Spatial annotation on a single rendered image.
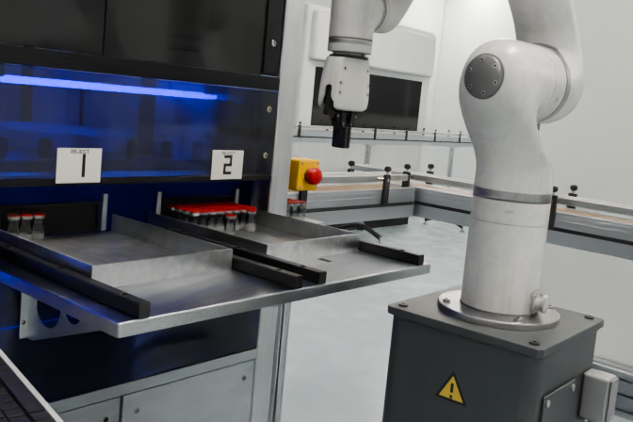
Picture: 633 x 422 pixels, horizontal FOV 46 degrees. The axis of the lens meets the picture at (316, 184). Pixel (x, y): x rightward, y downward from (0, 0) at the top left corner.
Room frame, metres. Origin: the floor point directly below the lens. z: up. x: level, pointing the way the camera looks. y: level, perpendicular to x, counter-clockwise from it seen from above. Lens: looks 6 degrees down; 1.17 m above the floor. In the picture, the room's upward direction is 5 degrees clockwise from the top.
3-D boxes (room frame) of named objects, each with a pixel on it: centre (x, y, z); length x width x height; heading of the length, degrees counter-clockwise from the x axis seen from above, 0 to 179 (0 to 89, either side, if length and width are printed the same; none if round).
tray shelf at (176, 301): (1.29, 0.18, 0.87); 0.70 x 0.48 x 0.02; 139
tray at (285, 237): (1.47, 0.12, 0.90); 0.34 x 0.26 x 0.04; 49
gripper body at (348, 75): (1.43, -0.04, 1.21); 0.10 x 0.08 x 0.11; 139
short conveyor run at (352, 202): (2.04, -0.03, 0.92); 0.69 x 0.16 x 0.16; 139
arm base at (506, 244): (1.16, -0.31, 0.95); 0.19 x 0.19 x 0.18
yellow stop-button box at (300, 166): (1.73, 0.05, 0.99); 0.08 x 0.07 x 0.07; 49
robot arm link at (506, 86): (1.14, -0.28, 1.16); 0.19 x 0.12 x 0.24; 136
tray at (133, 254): (1.21, 0.34, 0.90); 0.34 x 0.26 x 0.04; 49
